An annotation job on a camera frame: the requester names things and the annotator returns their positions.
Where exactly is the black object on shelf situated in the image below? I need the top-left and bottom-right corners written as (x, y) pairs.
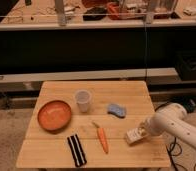
top-left (83, 7), bottom-right (107, 21)

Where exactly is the black white striped cloth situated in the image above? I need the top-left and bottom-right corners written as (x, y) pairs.
top-left (67, 134), bottom-right (87, 167)

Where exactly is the orange bowl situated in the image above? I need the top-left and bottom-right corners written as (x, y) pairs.
top-left (37, 100), bottom-right (72, 131)

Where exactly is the black cable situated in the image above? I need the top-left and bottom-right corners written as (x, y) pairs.
top-left (154, 101), bottom-right (196, 171)

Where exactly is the black box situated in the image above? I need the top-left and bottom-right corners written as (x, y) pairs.
top-left (175, 51), bottom-right (196, 81)

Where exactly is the wooden table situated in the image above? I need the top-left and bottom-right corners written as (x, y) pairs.
top-left (16, 81), bottom-right (170, 169)

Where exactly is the orange object on shelf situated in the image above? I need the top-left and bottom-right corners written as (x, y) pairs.
top-left (107, 2), bottom-right (120, 20)

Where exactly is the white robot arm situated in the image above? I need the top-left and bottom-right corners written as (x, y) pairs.
top-left (140, 103), bottom-right (196, 149)

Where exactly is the clear plastic cup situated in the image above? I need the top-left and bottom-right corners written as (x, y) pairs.
top-left (74, 89), bottom-right (92, 113)

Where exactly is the metal shelf post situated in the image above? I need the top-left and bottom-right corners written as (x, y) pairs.
top-left (54, 0), bottom-right (66, 26)

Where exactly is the blue sponge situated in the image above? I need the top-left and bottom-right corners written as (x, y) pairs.
top-left (107, 104), bottom-right (126, 118)

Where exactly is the orange carrot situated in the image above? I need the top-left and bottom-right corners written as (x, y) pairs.
top-left (93, 123), bottom-right (109, 154)

